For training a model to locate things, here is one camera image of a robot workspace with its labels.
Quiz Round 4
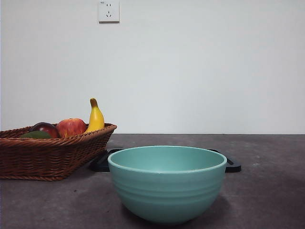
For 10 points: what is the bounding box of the teal ribbed bowl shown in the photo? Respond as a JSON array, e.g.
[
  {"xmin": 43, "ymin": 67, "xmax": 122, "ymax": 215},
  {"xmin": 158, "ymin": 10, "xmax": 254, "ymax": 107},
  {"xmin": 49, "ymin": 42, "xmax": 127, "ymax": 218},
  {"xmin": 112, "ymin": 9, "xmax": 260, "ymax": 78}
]
[{"xmin": 107, "ymin": 145, "xmax": 227, "ymax": 226}]

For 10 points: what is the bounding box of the green avocado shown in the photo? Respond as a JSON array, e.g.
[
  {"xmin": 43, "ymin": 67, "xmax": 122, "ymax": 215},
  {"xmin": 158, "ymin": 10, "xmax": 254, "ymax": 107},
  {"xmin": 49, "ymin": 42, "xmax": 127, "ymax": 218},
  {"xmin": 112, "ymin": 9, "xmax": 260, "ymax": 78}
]
[{"xmin": 20, "ymin": 131, "xmax": 52, "ymax": 139}]

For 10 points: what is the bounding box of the yellow banana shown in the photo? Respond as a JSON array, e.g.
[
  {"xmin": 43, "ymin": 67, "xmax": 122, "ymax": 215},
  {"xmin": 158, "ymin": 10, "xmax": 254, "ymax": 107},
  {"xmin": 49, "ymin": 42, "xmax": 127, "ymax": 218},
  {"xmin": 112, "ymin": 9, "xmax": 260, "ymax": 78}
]
[{"xmin": 83, "ymin": 97, "xmax": 105, "ymax": 134}]

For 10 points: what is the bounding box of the red apple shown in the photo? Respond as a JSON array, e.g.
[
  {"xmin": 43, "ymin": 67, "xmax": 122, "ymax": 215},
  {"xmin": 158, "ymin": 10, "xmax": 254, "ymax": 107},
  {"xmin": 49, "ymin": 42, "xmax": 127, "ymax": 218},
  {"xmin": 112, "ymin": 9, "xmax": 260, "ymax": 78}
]
[{"xmin": 56, "ymin": 117, "xmax": 87, "ymax": 138}]

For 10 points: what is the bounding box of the black rectangular tray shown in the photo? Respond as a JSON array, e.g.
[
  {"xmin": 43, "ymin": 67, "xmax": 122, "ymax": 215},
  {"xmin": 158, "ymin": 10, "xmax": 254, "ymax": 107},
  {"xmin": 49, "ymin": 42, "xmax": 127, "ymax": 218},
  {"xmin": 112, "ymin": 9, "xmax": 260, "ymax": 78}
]
[{"xmin": 89, "ymin": 148, "xmax": 242, "ymax": 173}]

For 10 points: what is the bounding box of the dark red plum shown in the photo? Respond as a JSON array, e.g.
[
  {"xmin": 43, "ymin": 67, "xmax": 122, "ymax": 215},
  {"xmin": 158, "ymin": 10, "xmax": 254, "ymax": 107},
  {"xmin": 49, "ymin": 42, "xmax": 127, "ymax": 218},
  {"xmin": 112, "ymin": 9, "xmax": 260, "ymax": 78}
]
[{"xmin": 30, "ymin": 122, "xmax": 60, "ymax": 139}]

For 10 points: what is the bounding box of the brown wicker basket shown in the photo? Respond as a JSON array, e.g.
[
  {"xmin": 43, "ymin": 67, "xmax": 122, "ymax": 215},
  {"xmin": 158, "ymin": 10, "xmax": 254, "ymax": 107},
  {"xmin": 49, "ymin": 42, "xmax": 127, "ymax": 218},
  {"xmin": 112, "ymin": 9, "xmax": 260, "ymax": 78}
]
[{"xmin": 0, "ymin": 123, "xmax": 118, "ymax": 181}]

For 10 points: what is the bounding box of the white wall socket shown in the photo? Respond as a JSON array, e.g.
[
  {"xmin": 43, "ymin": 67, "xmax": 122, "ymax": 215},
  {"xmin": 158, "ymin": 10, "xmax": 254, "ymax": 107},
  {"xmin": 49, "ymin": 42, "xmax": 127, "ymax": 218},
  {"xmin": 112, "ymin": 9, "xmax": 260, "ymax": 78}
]
[{"xmin": 99, "ymin": 0, "xmax": 120, "ymax": 23}]

